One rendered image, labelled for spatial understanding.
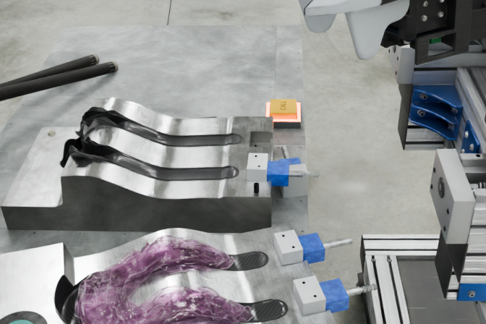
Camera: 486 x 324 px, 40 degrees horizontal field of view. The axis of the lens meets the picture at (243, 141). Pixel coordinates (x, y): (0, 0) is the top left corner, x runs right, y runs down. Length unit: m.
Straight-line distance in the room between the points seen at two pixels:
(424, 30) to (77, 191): 0.82
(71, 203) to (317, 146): 1.72
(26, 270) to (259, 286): 0.36
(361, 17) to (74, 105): 1.24
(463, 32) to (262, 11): 3.45
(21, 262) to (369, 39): 0.75
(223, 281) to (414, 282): 1.02
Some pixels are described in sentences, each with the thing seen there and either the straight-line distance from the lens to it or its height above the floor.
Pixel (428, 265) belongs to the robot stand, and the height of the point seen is 0.21.
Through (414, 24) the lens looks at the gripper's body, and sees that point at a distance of 0.55.
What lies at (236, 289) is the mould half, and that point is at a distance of 1.07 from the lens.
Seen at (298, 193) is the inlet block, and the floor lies 0.81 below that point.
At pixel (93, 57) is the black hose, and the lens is 1.82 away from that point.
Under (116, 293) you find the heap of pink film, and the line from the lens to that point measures 1.04.
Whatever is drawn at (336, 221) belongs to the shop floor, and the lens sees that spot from 2.47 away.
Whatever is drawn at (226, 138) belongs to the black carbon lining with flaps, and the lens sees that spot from 1.34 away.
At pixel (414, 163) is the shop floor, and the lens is 2.78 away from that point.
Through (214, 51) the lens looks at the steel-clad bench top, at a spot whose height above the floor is 0.80.
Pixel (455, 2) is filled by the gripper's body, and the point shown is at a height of 1.43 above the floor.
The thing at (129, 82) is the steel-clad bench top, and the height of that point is 0.80.
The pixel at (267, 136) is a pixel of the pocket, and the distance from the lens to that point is 1.35.
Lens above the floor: 1.65
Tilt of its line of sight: 35 degrees down
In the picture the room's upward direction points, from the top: 2 degrees counter-clockwise
